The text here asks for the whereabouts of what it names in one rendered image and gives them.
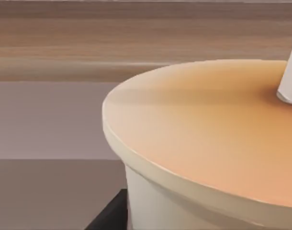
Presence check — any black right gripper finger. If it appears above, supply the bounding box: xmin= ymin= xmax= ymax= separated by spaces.
xmin=84 ymin=188 xmax=129 ymax=230

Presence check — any cream cup with orange lid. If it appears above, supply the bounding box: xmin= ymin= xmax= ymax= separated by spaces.
xmin=101 ymin=30 xmax=292 ymax=230

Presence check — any wooden cupboard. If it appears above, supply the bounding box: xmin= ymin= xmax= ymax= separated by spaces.
xmin=0 ymin=1 xmax=292 ymax=82

